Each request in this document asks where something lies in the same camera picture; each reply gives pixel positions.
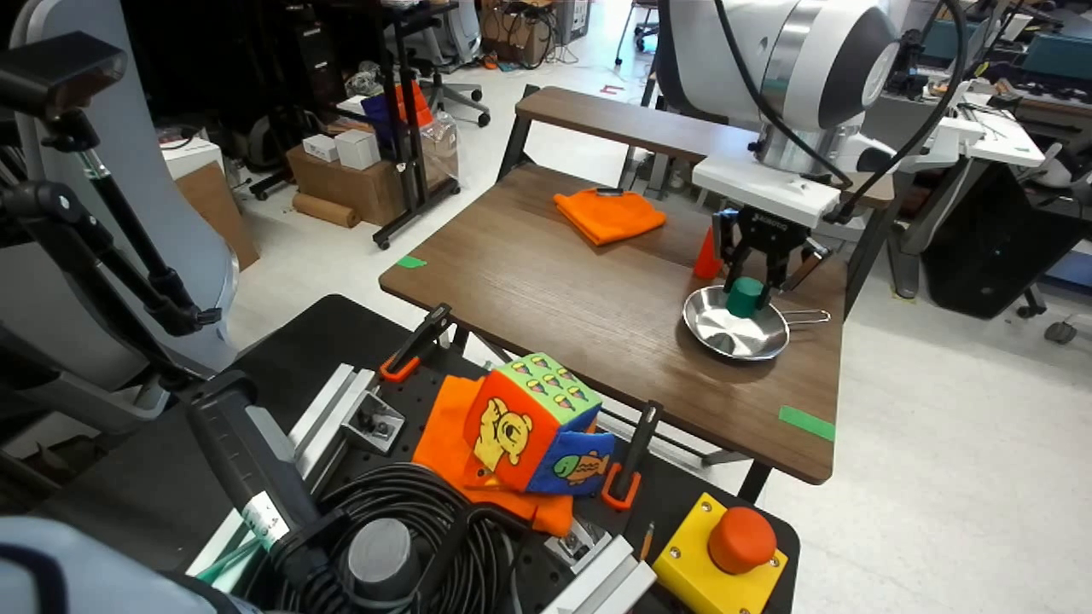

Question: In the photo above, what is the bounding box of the black coiled cable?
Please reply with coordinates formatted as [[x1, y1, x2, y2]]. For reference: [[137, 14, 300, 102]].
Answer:
[[247, 461, 527, 614]]

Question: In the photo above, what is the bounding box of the silver metal pan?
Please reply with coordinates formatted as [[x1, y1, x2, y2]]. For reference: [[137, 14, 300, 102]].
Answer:
[[678, 284, 835, 367]]

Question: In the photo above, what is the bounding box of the green tape strip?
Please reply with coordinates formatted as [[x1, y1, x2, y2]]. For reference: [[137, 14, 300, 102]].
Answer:
[[774, 403, 841, 446]]

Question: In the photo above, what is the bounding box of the cardboard box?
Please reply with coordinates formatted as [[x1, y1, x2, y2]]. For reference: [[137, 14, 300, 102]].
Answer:
[[284, 114, 460, 228]]

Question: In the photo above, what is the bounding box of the orange squeeze bottle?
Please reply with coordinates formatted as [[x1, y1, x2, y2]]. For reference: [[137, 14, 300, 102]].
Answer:
[[690, 220, 726, 286]]

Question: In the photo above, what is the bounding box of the yellow box red emergency button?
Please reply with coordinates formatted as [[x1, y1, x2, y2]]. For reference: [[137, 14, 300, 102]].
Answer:
[[651, 490, 791, 614]]

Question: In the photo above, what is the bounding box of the colourful soft toy cube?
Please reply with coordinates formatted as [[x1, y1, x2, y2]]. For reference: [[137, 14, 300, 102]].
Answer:
[[460, 350, 619, 496]]

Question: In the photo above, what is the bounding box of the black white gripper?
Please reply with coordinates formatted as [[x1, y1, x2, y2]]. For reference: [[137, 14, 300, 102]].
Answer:
[[690, 154, 847, 311]]

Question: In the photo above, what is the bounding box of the white desk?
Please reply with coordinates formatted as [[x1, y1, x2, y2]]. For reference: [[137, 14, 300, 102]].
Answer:
[[885, 87, 1049, 301]]

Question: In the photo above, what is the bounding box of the orange folded cloth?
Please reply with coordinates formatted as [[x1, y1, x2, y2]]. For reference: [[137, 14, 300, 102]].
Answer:
[[551, 188, 671, 253]]

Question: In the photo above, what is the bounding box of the aluminium extrusion rail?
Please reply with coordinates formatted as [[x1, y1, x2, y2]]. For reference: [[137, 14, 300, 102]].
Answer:
[[184, 362, 381, 594]]

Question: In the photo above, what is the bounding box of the brown wooden table shelf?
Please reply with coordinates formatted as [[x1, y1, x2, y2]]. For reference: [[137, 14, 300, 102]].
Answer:
[[513, 85, 899, 206]]

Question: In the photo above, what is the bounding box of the green cylindrical cup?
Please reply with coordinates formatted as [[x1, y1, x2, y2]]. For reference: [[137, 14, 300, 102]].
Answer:
[[724, 273, 767, 321]]

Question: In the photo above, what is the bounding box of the orange black clamp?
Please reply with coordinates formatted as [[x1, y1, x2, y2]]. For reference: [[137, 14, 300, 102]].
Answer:
[[599, 403, 667, 515], [375, 301, 459, 388]]

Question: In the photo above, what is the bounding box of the black metal stand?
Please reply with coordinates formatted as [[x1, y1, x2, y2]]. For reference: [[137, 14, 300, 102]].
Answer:
[[359, 2, 464, 253]]

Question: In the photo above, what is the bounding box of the black camera tripod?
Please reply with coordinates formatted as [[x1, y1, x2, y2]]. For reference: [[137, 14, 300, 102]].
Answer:
[[0, 28, 228, 413]]

